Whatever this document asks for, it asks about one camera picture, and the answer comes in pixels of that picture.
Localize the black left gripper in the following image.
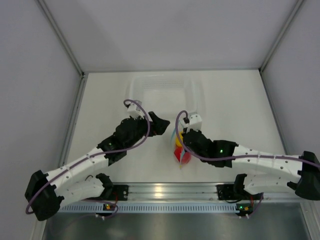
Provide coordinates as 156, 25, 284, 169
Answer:
125, 111, 170, 150

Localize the clear zip top bag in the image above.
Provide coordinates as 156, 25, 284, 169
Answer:
170, 129, 192, 170

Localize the red fake apple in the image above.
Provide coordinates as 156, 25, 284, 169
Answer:
173, 147, 191, 165

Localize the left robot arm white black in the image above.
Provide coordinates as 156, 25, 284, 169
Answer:
24, 111, 170, 221

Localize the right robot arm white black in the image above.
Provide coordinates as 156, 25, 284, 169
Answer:
181, 129, 320, 201

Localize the white perforated plastic basket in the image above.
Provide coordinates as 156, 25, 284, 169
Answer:
127, 74, 200, 119

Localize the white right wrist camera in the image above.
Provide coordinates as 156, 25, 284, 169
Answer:
183, 113, 203, 133

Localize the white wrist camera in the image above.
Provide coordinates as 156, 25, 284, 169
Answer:
183, 113, 203, 133
124, 99, 145, 119

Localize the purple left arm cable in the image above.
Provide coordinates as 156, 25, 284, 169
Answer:
24, 99, 151, 215

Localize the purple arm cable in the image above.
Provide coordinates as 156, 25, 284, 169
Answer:
24, 99, 151, 215
174, 110, 320, 170

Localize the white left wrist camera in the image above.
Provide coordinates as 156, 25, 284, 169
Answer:
124, 99, 145, 119

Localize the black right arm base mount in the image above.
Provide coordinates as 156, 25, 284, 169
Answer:
216, 184, 244, 203

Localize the aluminium mounting rail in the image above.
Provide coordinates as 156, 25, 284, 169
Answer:
59, 181, 283, 202

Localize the white slotted cable duct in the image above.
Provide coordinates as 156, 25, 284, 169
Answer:
59, 202, 240, 214

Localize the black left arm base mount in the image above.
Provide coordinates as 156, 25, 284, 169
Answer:
100, 184, 129, 201

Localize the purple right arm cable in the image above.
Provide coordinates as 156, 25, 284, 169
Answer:
174, 110, 320, 170

